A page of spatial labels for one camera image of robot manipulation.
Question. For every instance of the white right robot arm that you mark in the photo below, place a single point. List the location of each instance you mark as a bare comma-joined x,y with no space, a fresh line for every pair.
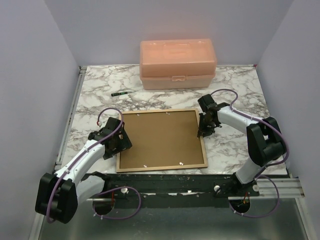
264,140

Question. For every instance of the brown cardboard backing sheet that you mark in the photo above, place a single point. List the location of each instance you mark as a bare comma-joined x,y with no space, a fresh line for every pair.
160,140

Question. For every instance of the orange translucent plastic toolbox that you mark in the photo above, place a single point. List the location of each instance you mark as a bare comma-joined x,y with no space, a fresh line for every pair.
177,64

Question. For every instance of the small green black screwdriver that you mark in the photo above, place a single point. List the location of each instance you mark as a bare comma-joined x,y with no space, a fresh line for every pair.
115,94

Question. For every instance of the aluminium extrusion frame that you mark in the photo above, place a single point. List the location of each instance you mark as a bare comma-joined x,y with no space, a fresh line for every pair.
292,220

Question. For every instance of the rectangular picture frame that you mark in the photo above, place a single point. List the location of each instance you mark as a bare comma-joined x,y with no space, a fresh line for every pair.
205,155

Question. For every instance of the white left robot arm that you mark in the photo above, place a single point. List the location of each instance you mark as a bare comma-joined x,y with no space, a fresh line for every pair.
57,192

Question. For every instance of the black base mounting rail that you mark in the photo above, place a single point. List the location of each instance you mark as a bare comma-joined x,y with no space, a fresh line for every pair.
127,191

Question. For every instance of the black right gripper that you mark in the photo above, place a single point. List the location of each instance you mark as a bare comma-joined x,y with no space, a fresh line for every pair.
207,131

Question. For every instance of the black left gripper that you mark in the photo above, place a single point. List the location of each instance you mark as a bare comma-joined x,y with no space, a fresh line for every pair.
124,143

